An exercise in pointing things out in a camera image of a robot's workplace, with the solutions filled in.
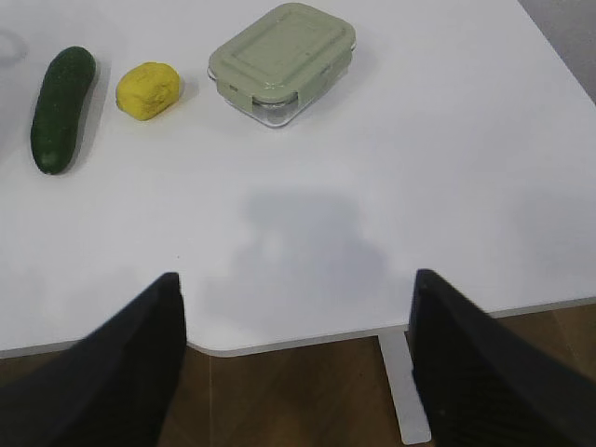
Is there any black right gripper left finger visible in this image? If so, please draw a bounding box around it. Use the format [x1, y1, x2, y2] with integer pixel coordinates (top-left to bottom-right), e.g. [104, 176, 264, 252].
[1, 272, 187, 446]

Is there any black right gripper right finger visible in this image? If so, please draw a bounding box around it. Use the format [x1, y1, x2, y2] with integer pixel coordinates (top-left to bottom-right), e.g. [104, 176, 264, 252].
[409, 269, 595, 446]

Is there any dark green cucumber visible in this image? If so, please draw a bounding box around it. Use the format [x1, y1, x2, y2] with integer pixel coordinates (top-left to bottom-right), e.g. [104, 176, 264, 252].
[30, 46, 96, 175]

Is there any green lidded glass container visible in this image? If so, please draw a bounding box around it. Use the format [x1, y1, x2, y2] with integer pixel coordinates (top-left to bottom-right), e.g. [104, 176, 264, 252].
[208, 3, 356, 128]

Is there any white table leg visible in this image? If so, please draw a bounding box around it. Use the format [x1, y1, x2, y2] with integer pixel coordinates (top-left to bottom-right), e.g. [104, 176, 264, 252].
[378, 330, 431, 445]

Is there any yellow lemon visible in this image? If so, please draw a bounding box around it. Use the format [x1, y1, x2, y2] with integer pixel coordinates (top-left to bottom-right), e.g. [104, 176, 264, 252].
[115, 61, 181, 121]

